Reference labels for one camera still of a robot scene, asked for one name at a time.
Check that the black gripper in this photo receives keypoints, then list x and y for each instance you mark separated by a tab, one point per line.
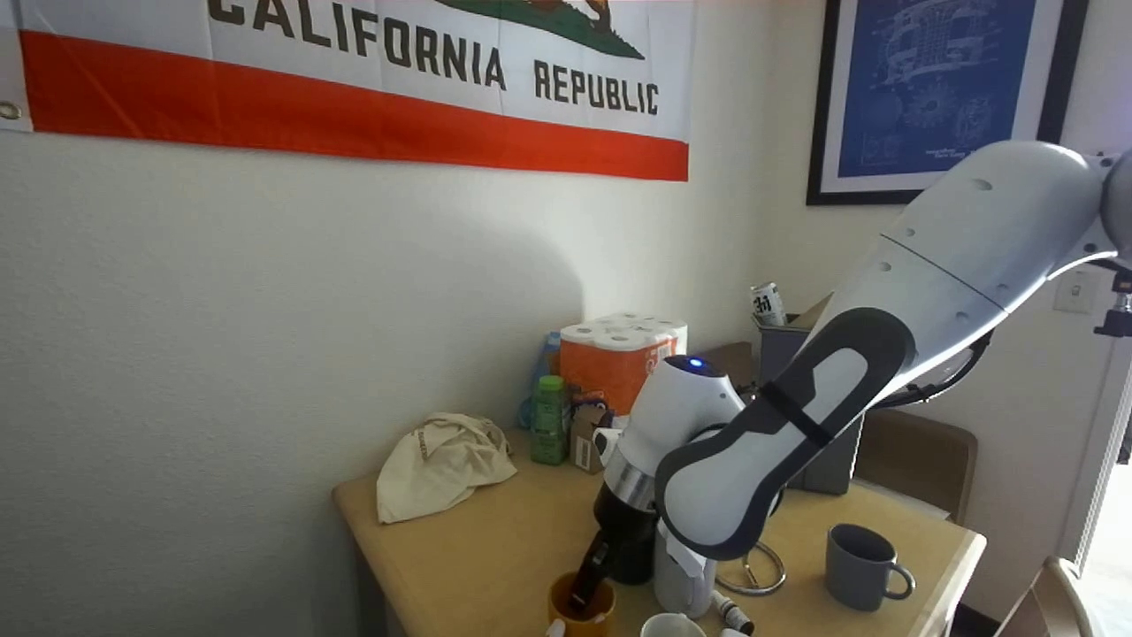
620	552

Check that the white and mustard cup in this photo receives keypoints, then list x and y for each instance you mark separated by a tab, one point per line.
566	618

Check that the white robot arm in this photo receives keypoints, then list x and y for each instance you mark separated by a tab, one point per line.
707	465

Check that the white pitcher cup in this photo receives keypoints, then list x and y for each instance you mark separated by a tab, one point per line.
685	579

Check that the white cup at bottom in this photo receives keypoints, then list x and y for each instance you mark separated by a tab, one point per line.
669	625

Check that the metal paper towel holder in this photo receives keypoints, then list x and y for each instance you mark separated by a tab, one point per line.
759	575

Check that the white marker pen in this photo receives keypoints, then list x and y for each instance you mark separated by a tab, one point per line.
730	618

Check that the green bottle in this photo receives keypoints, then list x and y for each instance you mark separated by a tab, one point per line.
549	418

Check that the paper towel roll pack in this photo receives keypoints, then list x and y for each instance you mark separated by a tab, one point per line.
612	356

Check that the blue spray bottle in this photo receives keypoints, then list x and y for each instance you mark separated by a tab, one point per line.
539	371

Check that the cream cloth bag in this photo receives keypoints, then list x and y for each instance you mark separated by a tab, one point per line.
436	465

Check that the grey mug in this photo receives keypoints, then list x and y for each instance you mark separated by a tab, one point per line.
860	567

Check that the wooden chair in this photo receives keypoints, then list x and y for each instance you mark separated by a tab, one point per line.
1053	607

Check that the California Republic flag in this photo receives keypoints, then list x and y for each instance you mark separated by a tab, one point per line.
574	88

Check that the framed blue blueprint poster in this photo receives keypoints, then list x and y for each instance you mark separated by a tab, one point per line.
915	88

